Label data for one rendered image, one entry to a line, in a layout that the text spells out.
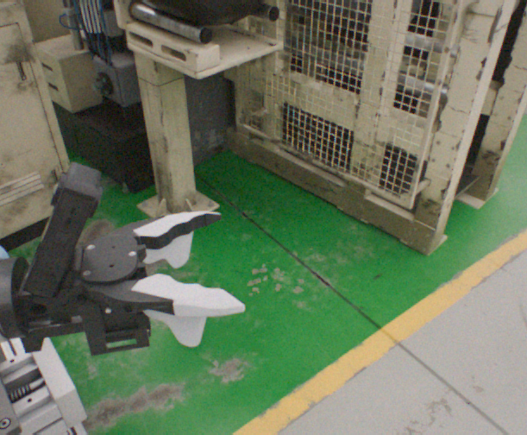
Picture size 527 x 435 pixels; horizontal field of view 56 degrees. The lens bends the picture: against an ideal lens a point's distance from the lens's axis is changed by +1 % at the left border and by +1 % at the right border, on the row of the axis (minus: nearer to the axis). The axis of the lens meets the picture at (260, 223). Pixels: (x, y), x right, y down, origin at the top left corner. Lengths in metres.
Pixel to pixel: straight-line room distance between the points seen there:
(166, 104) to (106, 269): 1.55
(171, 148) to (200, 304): 1.67
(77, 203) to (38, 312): 0.13
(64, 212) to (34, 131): 1.67
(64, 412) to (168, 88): 1.32
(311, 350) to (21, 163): 1.28
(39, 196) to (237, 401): 1.16
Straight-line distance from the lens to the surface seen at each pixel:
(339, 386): 1.65
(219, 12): 1.52
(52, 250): 0.43
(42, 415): 0.89
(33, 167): 2.13
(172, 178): 2.11
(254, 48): 1.69
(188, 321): 0.42
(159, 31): 1.68
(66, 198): 0.40
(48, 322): 0.49
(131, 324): 0.47
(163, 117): 1.97
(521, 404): 1.78
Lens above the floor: 1.37
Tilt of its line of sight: 39 degrees down
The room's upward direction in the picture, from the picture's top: straight up
